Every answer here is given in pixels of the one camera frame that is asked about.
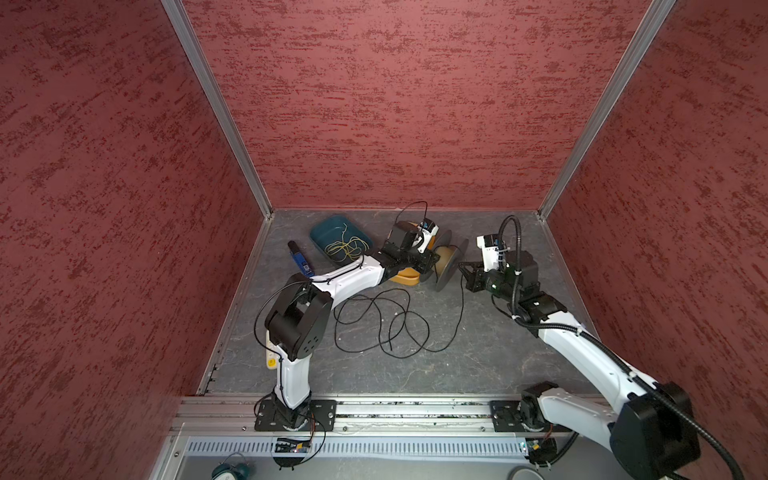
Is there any right corner aluminium post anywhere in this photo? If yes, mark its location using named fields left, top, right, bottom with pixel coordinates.
left=538, top=0, right=676, bottom=222

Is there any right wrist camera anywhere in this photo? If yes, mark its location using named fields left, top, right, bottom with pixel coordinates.
left=476, top=233, right=503, bottom=272

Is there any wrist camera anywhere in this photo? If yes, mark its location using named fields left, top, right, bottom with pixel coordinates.
left=417, top=218, right=439, bottom=253
left=476, top=233, right=503, bottom=272

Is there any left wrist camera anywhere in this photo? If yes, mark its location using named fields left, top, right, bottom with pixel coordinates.
left=417, top=218, right=439, bottom=253

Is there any aluminium front rail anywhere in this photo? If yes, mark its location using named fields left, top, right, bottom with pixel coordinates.
left=173, top=394, right=661, bottom=438

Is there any left corner aluminium post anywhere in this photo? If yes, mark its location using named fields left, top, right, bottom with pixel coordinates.
left=161, top=0, right=274, bottom=221

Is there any yellow wire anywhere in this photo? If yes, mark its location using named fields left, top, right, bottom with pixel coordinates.
left=323, top=223, right=371, bottom=265

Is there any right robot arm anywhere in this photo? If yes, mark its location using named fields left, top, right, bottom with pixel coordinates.
left=458, top=252, right=744, bottom=479

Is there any yellow calculator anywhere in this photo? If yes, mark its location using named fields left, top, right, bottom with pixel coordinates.
left=265, top=331, right=279, bottom=370

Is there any grey perforated cable spool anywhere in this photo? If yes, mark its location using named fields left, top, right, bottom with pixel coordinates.
left=433, top=230, right=468, bottom=292

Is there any teal object below rail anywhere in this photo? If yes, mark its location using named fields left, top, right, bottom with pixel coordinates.
left=211, top=452, right=252, bottom=480

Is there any yellow plastic bin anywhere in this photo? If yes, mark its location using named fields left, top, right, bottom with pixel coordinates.
left=391, top=268, right=421, bottom=286

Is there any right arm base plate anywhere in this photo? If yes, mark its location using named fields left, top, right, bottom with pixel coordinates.
left=489, top=400, right=572, bottom=437

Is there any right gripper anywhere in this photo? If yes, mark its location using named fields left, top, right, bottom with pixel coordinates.
left=456, top=260, right=519, bottom=302

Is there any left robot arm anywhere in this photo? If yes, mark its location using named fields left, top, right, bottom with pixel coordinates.
left=264, top=218, right=440, bottom=431

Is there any teal plastic bin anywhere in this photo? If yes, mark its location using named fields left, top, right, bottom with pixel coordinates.
left=310, top=214, right=373, bottom=267

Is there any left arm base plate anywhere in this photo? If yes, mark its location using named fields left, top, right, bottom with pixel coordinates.
left=254, top=396, right=338, bottom=433

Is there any corner aluminium post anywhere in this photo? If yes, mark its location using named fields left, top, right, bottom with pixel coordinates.
left=161, top=0, right=274, bottom=221
left=538, top=0, right=676, bottom=222

